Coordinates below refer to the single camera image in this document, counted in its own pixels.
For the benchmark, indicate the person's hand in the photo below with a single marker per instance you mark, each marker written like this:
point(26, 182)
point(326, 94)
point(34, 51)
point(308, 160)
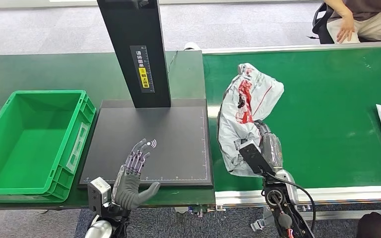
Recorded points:
point(345, 29)

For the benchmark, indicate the white object behind table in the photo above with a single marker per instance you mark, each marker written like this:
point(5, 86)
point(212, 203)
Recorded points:
point(192, 46)

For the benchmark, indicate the black office chair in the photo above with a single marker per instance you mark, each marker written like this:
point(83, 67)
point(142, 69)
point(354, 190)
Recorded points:
point(320, 23)

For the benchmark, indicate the green conveyor belt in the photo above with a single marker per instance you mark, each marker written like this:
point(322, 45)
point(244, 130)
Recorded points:
point(335, 115)

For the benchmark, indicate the green plastic crate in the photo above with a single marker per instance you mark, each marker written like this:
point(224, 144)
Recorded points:
point(29, 154)

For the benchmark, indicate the person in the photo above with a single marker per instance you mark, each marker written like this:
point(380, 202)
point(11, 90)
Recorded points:
point(371, 23)

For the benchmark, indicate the aluminium conveyor frame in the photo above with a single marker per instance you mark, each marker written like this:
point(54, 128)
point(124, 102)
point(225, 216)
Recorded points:
point(358, 193)

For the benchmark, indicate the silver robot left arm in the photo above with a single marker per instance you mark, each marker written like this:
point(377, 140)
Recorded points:
point(98, 230)

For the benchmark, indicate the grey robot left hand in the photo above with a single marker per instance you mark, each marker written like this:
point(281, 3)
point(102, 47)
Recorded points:
point(128, 192)

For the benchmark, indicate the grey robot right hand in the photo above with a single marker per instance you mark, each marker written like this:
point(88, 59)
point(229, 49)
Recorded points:
point(272, 148)

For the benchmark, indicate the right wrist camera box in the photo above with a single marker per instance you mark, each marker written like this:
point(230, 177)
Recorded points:
point(256, 159)

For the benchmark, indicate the black inbound scanner machine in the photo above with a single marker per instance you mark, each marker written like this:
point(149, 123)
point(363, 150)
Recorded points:
point(170, 131)

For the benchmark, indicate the black silver robot right arm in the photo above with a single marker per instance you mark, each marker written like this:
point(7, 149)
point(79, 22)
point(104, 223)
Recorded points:
point(279, 203)

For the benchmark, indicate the black yellow scanner label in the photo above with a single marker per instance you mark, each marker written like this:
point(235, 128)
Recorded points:
point(142, 69)

